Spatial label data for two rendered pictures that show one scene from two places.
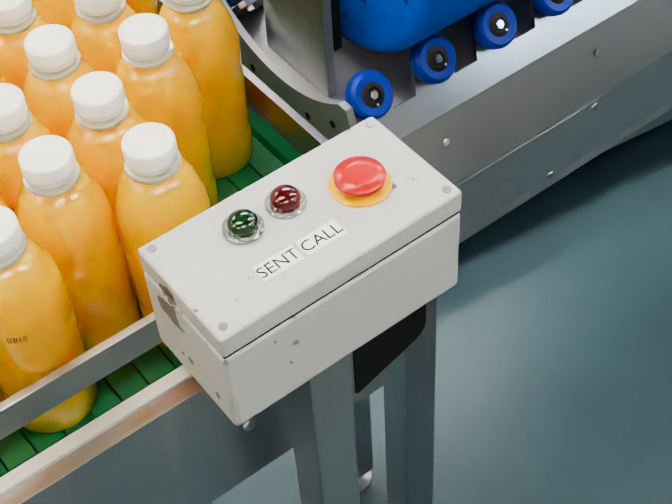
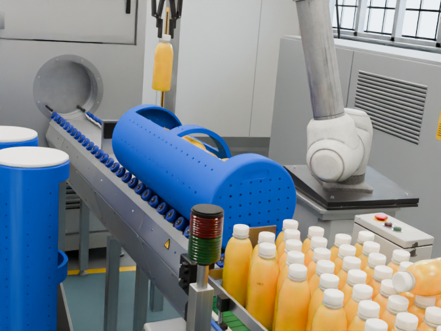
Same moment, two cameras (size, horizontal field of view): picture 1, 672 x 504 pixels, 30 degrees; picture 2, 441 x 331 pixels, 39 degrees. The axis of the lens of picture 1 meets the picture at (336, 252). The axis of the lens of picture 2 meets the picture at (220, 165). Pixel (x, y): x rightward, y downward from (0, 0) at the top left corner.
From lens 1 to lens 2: 1.86 m
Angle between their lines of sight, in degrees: 75
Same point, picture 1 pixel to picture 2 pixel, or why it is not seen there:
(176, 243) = (403, 237)
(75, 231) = not seen: hidden behind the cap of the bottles
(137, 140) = (366, 234)
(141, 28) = (316, 228)
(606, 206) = not seen: outside the picture
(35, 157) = (373, 245)
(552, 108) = not seen: hidden behind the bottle
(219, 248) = (404, 233)
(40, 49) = (323, 240)
